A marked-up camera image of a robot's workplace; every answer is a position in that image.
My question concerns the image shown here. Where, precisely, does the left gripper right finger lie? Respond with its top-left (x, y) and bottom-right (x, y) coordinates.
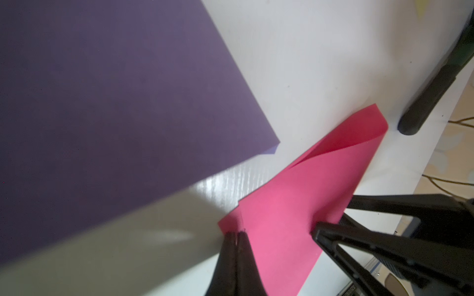
top-left (237, 232), bottom-right (267, 296)

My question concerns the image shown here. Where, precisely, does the pink square paper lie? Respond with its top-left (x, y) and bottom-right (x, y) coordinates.
top-left (218, 105), bottom-right (388, 296)

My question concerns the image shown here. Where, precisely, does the purple square paper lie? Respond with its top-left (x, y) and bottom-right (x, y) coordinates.
top-left (1, 1), bottom-right (279, 265)

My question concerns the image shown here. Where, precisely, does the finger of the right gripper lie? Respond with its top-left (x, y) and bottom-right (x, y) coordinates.
top-left (312, 222), bottom-right (474, 296)
top-left (348, 194), bottom-right (474, 250)

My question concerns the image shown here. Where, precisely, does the green black pipe wrench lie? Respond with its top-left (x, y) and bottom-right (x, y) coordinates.
top-left (397, 14), bottom-right (474, 136)

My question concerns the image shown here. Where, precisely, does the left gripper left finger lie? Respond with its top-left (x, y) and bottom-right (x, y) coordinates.
top-left (205, 233), bottom-right (237, 296)

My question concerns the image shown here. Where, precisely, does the yellow square paper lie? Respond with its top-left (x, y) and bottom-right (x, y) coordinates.
top-left (414, 0), bottom-right (430, 20)

